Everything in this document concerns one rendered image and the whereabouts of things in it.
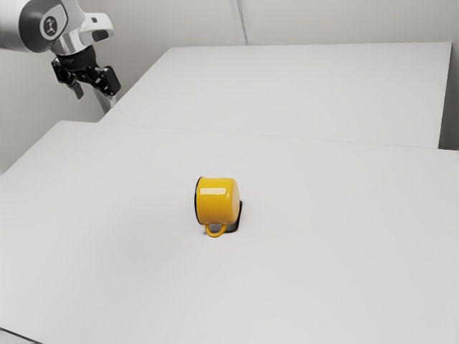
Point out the yellow enamel mug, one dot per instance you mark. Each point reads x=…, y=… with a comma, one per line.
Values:
x=215, y=206

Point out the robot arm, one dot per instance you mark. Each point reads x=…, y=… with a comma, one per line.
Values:
x=32, y=27

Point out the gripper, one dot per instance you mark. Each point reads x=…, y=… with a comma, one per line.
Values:
x=77, y=64

